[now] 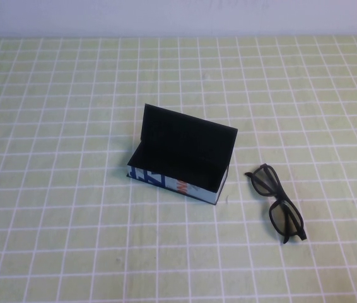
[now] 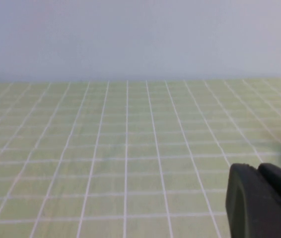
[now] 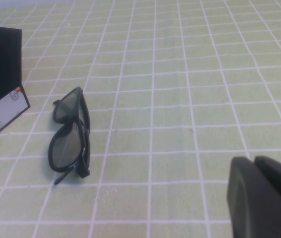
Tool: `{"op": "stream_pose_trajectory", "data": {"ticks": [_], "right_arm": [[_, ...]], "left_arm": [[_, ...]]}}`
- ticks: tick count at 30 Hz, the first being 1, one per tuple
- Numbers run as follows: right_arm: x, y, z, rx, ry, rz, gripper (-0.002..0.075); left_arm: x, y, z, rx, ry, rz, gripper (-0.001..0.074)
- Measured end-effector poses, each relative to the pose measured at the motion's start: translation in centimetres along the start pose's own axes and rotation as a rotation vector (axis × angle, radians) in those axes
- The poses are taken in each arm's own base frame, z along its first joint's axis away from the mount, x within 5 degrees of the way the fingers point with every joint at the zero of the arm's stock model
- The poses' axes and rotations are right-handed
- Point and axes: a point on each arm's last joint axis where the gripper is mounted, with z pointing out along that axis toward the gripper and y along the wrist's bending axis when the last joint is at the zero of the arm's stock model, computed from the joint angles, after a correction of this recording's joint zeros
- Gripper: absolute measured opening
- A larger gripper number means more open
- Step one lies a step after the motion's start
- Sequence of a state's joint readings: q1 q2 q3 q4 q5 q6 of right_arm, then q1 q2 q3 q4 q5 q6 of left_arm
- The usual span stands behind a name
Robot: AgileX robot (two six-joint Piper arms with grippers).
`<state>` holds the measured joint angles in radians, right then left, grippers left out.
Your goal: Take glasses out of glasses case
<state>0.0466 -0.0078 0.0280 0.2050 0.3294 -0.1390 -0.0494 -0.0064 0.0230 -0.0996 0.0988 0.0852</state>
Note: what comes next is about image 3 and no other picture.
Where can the black framed glasses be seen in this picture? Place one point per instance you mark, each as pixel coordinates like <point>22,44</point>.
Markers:
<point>63,148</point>

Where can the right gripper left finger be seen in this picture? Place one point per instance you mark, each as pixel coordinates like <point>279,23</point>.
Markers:
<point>254,210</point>

